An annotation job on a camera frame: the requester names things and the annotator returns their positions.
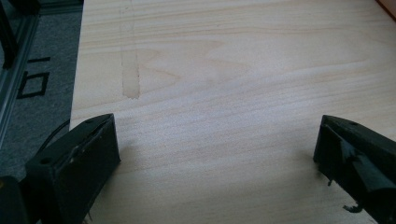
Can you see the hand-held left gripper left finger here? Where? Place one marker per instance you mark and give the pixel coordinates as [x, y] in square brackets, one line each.
[71, 165]

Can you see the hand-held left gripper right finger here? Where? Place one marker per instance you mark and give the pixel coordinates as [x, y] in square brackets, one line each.
[361, 161]

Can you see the aluminium frame rail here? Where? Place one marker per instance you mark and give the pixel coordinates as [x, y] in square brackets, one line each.
[12, 71]

